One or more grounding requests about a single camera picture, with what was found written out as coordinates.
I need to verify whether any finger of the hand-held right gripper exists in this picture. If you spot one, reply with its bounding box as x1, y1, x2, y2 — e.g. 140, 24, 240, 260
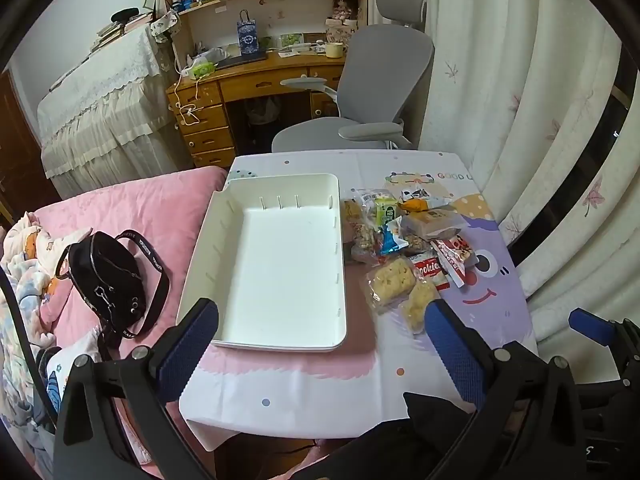
569, 308, 640, 391

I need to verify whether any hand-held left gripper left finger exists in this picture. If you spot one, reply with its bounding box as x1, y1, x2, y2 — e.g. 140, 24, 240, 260
52, 298, 219, 480

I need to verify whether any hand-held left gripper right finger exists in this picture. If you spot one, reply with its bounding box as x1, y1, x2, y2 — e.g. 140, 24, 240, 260
424, 299, 587, 480

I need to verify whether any small yellow biscuit packet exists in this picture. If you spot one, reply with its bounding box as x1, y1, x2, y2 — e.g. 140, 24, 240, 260
400, 277, 441, 335

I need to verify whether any red white cookie packet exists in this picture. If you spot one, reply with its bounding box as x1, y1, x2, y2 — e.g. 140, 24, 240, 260
407, 255, 451, 291

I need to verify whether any red striped snack packet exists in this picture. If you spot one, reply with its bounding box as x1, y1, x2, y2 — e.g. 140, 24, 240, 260
431, 236, 478, 288

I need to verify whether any white plastic tray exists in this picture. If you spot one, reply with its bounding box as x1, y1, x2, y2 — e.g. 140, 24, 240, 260
176, 173, 348, 356

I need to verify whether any blue snack packet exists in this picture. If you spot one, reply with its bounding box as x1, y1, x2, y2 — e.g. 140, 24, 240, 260
378, 217, 411, 257

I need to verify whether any orange white snack packet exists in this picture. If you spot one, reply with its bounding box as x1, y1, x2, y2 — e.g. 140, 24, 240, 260
399, 195, 451, 213

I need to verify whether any green pastry packet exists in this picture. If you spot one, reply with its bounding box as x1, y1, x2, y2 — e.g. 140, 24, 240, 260
372, 197, 401, 228

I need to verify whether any person's dark clothing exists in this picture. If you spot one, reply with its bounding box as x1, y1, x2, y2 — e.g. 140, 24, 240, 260
290, 392, 476, 480

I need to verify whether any black handbag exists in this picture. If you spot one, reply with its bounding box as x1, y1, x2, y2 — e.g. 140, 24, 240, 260
54, 230, 171, 361

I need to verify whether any white printed garment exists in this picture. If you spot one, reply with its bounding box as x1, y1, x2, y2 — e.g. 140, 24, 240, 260
47, 327, 108, 411

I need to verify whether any pink blanket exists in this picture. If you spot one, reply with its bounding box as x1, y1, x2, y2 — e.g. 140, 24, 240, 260
32, 166, 228, 480

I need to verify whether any cartoon printed quilt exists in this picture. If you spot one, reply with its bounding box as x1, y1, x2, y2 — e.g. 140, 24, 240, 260
0, 212, 93, 461

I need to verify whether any clear plastic bag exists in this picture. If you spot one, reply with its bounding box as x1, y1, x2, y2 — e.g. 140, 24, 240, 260
245, 95, 281, 126

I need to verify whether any wooden door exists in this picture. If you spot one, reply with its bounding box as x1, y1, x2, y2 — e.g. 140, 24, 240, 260
0, 70, 57, 231

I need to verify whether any white floral curtain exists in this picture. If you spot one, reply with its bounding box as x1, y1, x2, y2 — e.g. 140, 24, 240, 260
400, 0, 637, 311

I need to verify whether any white lace cloth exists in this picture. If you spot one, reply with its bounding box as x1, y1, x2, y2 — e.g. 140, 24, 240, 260
37, 25, 176, 181

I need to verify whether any grey office chair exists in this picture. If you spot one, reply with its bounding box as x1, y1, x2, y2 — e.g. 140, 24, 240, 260
271, 0, 435, 153

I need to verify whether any white plastic bag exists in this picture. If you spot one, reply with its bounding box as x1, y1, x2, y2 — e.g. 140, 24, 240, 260
192, 47, 228, 66

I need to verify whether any blue gift bag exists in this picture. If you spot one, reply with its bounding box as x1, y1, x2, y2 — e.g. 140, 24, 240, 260
236, 9, 261, 56

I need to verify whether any stack of books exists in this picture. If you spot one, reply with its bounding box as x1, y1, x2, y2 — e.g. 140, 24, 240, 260
90, 7, 153, 53

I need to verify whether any floral cloth bag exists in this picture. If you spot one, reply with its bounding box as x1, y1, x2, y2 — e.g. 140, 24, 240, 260
150, 10, 183, 43

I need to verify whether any wooden bookshelf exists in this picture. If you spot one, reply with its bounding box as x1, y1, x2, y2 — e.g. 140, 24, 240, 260
156, 0, 368, 68

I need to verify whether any doll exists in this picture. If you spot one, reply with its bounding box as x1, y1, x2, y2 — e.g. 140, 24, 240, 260
325, 0, 360, 27

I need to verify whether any black cable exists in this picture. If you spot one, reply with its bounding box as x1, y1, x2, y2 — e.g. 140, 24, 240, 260
0, 265, 57, 436

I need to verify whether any white charging cable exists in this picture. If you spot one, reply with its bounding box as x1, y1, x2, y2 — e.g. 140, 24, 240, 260
172, 55, 202, 127

